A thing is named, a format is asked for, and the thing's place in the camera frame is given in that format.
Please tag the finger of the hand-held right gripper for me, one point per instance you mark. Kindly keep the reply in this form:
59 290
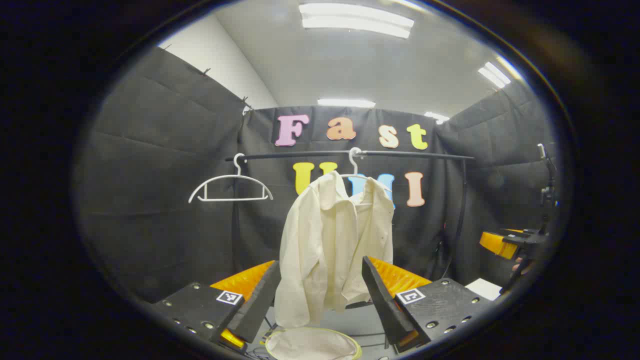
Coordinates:
497 243

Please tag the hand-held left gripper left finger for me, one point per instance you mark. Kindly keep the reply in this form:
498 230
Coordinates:
260 295

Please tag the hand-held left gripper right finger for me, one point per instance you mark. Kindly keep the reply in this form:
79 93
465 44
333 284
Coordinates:
380 295

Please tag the round mesh laundry hamper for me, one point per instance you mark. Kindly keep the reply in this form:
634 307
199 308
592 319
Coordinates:
310 345

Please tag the cream long-sleeved shirt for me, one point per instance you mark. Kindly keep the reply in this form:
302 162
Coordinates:
320 240

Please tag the white plastic clothes hanger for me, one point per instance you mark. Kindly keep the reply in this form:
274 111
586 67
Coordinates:
353 162
235 199

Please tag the black metal clothes rack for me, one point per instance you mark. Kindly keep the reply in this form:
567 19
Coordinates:
425 155

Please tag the black upright stand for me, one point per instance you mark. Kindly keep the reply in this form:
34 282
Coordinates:
549 195

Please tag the white flat board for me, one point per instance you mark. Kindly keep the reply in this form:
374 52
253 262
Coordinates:
482 289

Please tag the black backdrop cloth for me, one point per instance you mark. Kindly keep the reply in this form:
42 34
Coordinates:
150 175

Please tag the large ceiling light panel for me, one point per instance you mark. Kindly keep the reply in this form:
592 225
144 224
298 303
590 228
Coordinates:
355 20

